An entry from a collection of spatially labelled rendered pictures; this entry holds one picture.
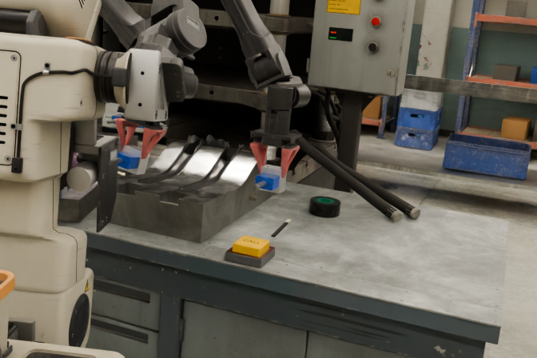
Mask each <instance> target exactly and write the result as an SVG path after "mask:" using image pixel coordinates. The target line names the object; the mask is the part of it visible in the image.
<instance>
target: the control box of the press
mask: <svg viewBox="0 0 537 358"><path fill-rule="evenodd" d="M415 3H416V0H316V4H315V12H314V21H313V29H312V44H311V53H310V58H307V66H306V72H308V86H314V87H320V88H325V90H326V94H325V99H324V113H325V116H326V119H327V121H328V123H329V125H330V127H331V129H332V131H333V134H334V136H335V139H336V145H337V159H338V160H339V161H341V162H342V163H344V164H345V165H346V166H348V167H349V168H351V169H353V170H355V171H356V164H357V158H358V151H359V144H360V131H361V124H362V117H363V111H364V110H365V108H366V107H367V106H368V105H369V104H370V103H371V101H372V100H373V99H374V98H375V97H376V96H377V95H384V96H390V97H396V96H398V95H400V94H402V93H403V92H404V83H405V77H406V71H407V64H408V53H409V46H410V40H411V34H412V22H413V16H414V9H415ZM331 93H335V94H336V96H337V98H338V100H339V102H340V104H341V106H342V108H343V111H342V118H341V126H340V133H339V132H338V129H337V127H336V125H335V123H334V121H333V119H332V116H331V114H330V98H331ZM334 190H337V191H342V192H347V193H353V190H352V189H350V188H349V187H348V186H347V185H346V184H345V183H343V182H342V181H341V180H339V179H338V178H337V177H335V183H334Z"/></svg>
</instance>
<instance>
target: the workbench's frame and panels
mask: <svg viewBox="0 0 537 358"><path fill-rule="evenodd" d="M86 236H87V245H86V266H85V268H89V269H91V270H93V297H92V308H91V318H90V329H89V338H88V341H87V344H86V347H85V348H92V349H98V350H106V351H113V352H119V353H120V354H122V355H123V356H124V357H125V358H483V354H484V350H485V345H486V342H488V343H491V344H498V342H499V334H500V329H501V328H497V327H494V326H490V325H486V324H481V323H476V322H473V321H469V320H463V319H460V318H455V317H452V316H445V315H442V314H439V313H434V312H429V311H424V310H421V309H418V308H411V307H408V306H403V305H400V304H393V303H390V302H387V301H382V300H377V299H372V298H369V297H366V296H359V295H356V294H351V293H348V292H341V291H338V290H335V289H330V288H325V287H320V286H317V285H314V284H307V283H304V282H299V281H296V280H290V279H286V278H283V277H278V276H273V275H269V274H265V273H262V272H255V271H252V270H248V269H244V268H238V267H234V266H231V265H224V264H220V263H217V262H213V261H207V260H203V259H199V258H196V257H189V256H186V255H182V254H178V253H172V252H168V251H165V250H161V249H155V248H151V247H147V246H144V245H137V244H134V243H130V242H126V241H120V240H116V239H113V238H109V237H103V236H99V235H95V234H92V233H86Z"/></svg>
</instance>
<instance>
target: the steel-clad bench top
mask: <svg viewBox="0 0 537 358"><path fill-rule="evenodd" d="M318 196H322V197H333V198H336V199H337V200H339V201H340V202H341V203H340V215H339V216H338V217H333V218H325V217H317V216H314V215H312V214H311V213H310V212H309V206H310V199H311V198H312V197H318ZM411 205H413V206H415V207H416V208H418V209H419V210H420V216H419V217H418V218H417V219H413V218H411V217H410V216H408V215H407V214H405V213H403V212H401V211H400V210H398V209H397V208H395V207H394V206H392V207H393V208H395V209H396V210H398V211H399V212H400V213H401V214H402V217H401V219H400V220H399V221H398V222H393V221H392V220H390V219H389V218H388V217H386V216H385V215H384V214H382V212H381V211H379V210H378V209H376V208H375V207H374V206H373V205H371V204H370V203H369V202H367V201H366V200H365V199H363V198H362V197H361V196H360V195H359V194H355V193H347V192H342V191H337V190H333V189H325V188H320V187H315V186H311V185H302V184H297V183H292V182H288V181H286V182H285V189H284V192H282V193H277V194H275V195H274V196H272V197H270V198H269V199H268V200H267V201H265V202H263V203H262V204H260V205H258V206H257V207H256V208H254V209H252V210H251V211H249V212H248V213H246V214H245V215H244V216H242V217H240V218H239V219H237V220H236V221H234V222H233V223H231V224H230V225H228V226H226V227H225V228H223V229H222V230H221V231H219V232H218V233H216V234H214V235H213V236H211V237H210V238H208V239H207V240H205V241H203V242H202V243H197V242H192V241H186V240H182V239H178V238H175V237H168V236H164V235H161V234H156V233H150V232H146V231H142V230H139V229H132V228H128V227H125V226H120V225H114V224H110V223H109V224H108V225H107V226H106V227H105V228H104V229H103V230H102V231H101V232H99V233H97V232H96V231H97V207H96V208H95V209H94V210H93V211H92V212H90V213H89V214H88V215H87V216H86V217H85V218H83V219H82V220H81V221H80V222H79V223H77V222H70V221H58V226H65V227H71V228H75V229H80V230H82V231H84V232H85V233H92V234H95V235H99V236H103V237H109V238H113V239H116V240H120V241H126V242H130V243H134V244H137V245H144V246H147V247H151V248H155V249H161V250H165V251H168V252H172V253H178V254H182V255H186V256H189V257H196V258H199V259H203V260H207V261H213V262H217V263H220V264H224V265H231V266H234V267H238V268H242V269H248V270H252V271H255V272H262V273H265V274H269V275H273V276H278V277H283V278H286V279H290V280H296V281H299V282H304V283H307V284H314V285H317V286H320V287H325V288H330V289H335V290H338V291H341V292H348V293H351V294H356V295H359V296H366V297H369V298H372V299H377V300H382V301H387V302H390V303H393V304H400V305H403V306H408V307H411V308H418V309H421V310H424V311H429V312H434V313H439V314H442V315H445V316H452V317H455V318H460V319H463V320H469V321H473V322H476V323H481V324H486V325H490V326H494V327H497V328H501V327H502V315H503V292H504V281H505V268H506V257H507V234H508V222H509V221H504V220H499V219H495V218H490V217H481V216H476V215H472V214H467V213H459V212H454V211H450V210H445V209H437V208H432V207H427V206H422V205H414V204H411ZM287 219H291V221H290V222H289V223H288V224H287V225H286V226H285V227H284V228H283V229H282V230H281V231H280V232H279V233H278V234H277V235H276V236H275V237H271V235H272V234H273V233H274V232H275V231H276V230H277V229H278V228H279V227H280V226H281V225H282V224H283V223H284V222H285V221H286V220H287ZM244 235H246V236H249V237H256V238H260V239H264V240H268V241H270V243H269V246H272V247H275V257H273V258H272V259H271V260H270V261H269V262H268V263H267V264H266V265H264V266H263V267H262V268H255V267H252V266H248V265H242V264H238V263H234V262H231V261H226V260H225V252H226V251H227V250H228V249H230V248H231V247H232V246H233V243H234V242H235V241H237V240H239V239H240V238H241V237H243V236H244Z"/></svg>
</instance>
